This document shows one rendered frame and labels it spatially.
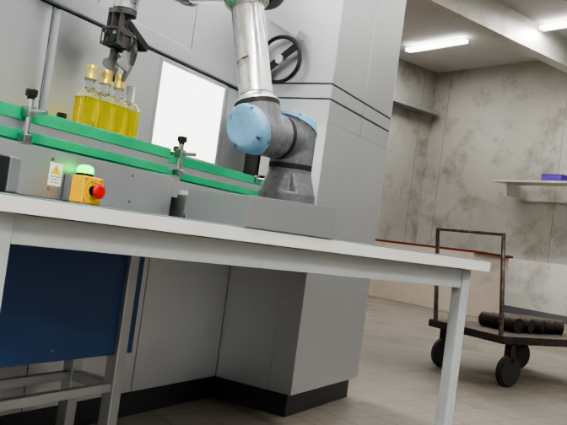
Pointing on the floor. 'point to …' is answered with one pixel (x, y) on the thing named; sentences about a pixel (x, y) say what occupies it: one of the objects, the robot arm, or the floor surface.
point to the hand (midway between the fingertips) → (120, 78)
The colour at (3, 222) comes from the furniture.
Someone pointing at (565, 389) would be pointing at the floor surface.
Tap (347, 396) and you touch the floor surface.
